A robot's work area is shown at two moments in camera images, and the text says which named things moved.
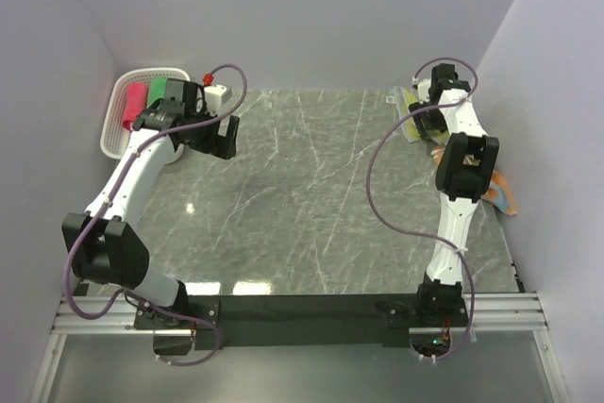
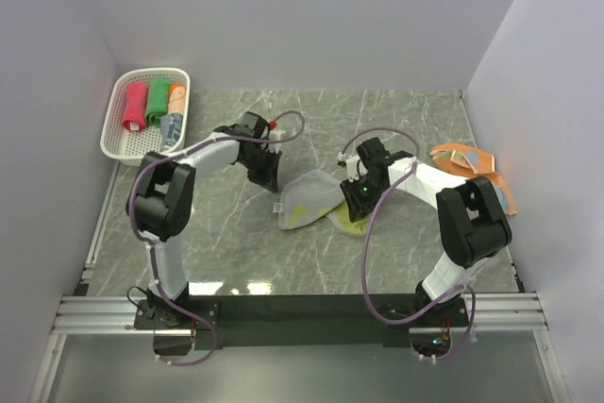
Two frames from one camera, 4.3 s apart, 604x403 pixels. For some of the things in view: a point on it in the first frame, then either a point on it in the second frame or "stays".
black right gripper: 441,125 -> 357,207
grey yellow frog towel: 410,127 -> 307,196
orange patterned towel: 496,193 stays
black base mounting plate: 300,321 stays
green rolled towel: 158,90 stays
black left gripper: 220,145 -> 269,177
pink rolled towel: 135,103 stays
